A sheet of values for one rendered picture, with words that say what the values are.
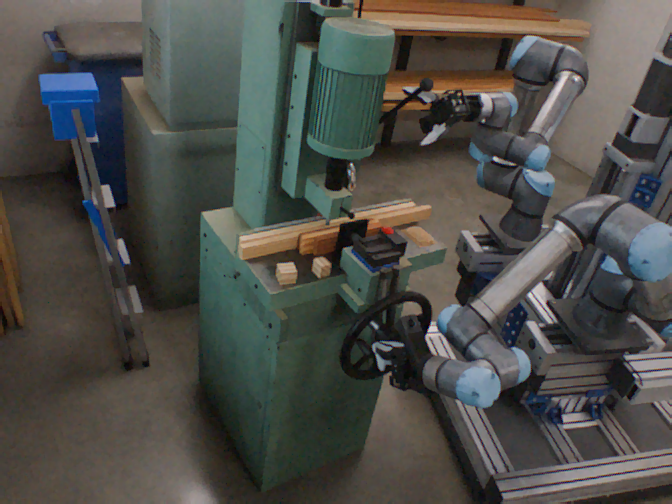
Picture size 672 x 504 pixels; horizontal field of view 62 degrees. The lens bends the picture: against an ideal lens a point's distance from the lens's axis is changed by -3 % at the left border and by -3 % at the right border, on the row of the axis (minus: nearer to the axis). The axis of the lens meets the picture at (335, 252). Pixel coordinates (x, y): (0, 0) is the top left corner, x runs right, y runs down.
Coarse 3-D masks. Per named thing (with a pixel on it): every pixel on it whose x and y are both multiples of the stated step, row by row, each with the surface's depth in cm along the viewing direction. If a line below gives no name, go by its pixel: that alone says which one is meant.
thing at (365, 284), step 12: (348, 252) 152; (348, 264) 153; (360, 264) 148; (408, 264) 152; (348, 276) 154; (360, 276) 149; (372, 276) 145; (408, 276) 154; (360, 288) 150; (372, 288) 148; (372, 300) 151
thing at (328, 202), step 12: (312, 180) 159; (324, 180) 160; (312, 192) 160; (324, 192) 155; (336, 192) 155; (348, 192) 156; (312, 204) 161; (324, 204) 156; (336, 204) 154; (348, 204) 157; (324, 216) 157; (336, 216) 157
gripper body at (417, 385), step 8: (392, 352) 126; (400, 352) 126; (392, 360) 126; (400, 360) 124; (408, 360) 124; (424, 360) 119; (392, 368) 129; (400, 368) 124; (408, 368) 125; (392, 376) 128; (400, 376) 125; (408, 376) 125; (416, 376) 124; (392, 384) 128; (400, 384) 125; (408, 384) 125; (416, 384) 123; (424, 392) 121; (432, 392) 122
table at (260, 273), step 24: (408, 240) 173; (240, 264) 156; (264, 264) 152; (312, 264) 156; (336, 264) 157; (432, 264) 174; (264, 288) 145; (288, 288) 146; (312, 288) 150; (336, 288) 155; (408, 288) 158
